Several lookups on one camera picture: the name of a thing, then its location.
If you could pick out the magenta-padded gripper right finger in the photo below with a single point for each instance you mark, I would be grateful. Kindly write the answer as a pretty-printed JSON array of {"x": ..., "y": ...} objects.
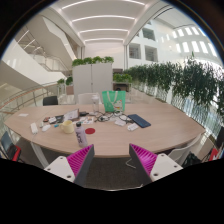
[{"x": 144, "y": 159}]

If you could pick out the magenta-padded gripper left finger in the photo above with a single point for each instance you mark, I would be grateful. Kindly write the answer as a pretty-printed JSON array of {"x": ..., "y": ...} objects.
[{"x": 80, "y": 159}]

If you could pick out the pink drink bottle black cap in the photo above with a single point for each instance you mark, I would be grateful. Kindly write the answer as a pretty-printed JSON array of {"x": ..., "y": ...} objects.
[{"x": 81, "y": 136}]

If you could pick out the flat round red coaster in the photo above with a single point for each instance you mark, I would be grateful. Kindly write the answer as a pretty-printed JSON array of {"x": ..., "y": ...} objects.
[{"x": 90, "y": 131}]

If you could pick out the white packet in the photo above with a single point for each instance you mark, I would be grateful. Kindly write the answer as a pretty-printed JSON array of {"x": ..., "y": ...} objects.
[
  {"x": 132, "y": 127},
  {"x": 120, "y": 122}
]

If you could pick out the pale yellow mug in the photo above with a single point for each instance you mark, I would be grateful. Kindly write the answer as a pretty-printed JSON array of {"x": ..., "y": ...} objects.
[{"x": 67, "y": 127}]

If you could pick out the colourful sticker card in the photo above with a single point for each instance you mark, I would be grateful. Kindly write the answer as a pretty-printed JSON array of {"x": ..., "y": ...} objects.
[{"x": 88, "y": 121}]

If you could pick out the dark blue flat notebook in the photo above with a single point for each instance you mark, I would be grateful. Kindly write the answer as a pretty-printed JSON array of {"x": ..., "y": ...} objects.
[{"x": 139, "y": 120}]

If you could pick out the black flat device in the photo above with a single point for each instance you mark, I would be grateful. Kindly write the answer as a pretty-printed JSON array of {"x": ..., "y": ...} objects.
[{"x": 59, "y": 119}]

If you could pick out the black wallet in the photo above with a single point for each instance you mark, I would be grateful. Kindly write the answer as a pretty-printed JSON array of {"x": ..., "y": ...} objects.
[{"x": 83, "y": 113}]

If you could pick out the white computer mouse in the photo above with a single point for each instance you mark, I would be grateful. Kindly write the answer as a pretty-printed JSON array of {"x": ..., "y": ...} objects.
[{"x": 46, "y": 128}]

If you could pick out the dark red phone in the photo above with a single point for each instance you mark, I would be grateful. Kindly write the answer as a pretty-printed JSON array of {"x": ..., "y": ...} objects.
[{"x": 46, "y": 119}]

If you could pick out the white power strip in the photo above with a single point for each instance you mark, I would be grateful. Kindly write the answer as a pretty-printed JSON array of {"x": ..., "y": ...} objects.
[{"x": 34, "y": 128}]

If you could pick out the clear shaker bottle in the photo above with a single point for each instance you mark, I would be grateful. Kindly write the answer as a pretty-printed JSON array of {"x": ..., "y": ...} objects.
[{"x": 95, "y": 105}]

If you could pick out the white chair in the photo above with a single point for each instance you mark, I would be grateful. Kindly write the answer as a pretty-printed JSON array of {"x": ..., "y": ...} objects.
[{"x": 86, "y": 98}]

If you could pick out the green tote bag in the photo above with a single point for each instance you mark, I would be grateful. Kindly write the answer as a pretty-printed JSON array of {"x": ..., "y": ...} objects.
[{"x": 113, "y": 101}]

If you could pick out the white paper slip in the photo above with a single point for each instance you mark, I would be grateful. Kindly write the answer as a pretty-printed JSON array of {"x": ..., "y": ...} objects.
[{"x": 23, "y": 115}]

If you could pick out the black and red chair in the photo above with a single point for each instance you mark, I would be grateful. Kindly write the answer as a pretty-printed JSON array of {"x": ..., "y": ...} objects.
[{"x": 8, "y": 145}]

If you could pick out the small potted plant planter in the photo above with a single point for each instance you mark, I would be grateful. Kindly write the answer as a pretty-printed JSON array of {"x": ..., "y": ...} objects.
[{"x": 69, "y": 81}]

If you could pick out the white cabinet topped with plants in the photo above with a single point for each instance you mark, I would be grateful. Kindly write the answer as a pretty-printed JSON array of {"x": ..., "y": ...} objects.
[{"x": 92, "y": 78}]

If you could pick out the low planter with plants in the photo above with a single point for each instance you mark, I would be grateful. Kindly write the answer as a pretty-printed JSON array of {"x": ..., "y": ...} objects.
[{"x": 122, "y": 78}]

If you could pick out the wood-topped glass railing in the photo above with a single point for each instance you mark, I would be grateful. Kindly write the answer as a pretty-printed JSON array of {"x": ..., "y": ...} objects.
[{"x": 23, "y": 96}]

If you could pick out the row of green hedge plants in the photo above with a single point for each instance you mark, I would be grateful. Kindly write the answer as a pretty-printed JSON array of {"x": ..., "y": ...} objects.
[{"x": 196, "y": 81}]

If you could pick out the ceiling light strips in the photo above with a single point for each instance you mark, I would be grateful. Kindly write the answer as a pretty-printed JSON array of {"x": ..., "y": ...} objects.
[{"x": 103, "y": 17}]

